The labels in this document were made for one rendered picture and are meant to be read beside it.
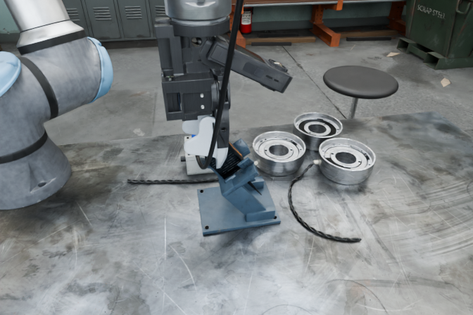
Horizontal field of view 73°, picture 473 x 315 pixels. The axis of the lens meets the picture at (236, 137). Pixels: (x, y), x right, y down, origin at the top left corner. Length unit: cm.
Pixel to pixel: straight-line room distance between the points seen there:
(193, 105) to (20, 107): 30
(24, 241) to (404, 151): 73
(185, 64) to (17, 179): 38
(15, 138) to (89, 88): 15
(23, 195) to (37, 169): 5
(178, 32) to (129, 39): 356
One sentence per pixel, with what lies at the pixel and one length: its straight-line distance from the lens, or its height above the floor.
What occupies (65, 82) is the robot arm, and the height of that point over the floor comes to 98.
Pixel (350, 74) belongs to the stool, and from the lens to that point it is 161.
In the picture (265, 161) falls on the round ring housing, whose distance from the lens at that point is 61.
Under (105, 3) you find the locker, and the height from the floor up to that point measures 50.
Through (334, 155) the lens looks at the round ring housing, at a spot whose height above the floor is 83.
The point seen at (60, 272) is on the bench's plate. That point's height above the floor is 80.
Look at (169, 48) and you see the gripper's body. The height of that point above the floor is 108.
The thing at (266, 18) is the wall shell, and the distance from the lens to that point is 450.
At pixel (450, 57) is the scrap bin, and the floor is 13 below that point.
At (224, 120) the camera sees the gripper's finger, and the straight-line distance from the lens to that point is 40.
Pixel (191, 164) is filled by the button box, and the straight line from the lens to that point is 62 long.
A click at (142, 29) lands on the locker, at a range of 389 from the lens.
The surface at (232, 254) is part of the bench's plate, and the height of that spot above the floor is 80.
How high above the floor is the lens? 121
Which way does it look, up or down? 34 degrees down
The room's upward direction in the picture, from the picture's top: straight up
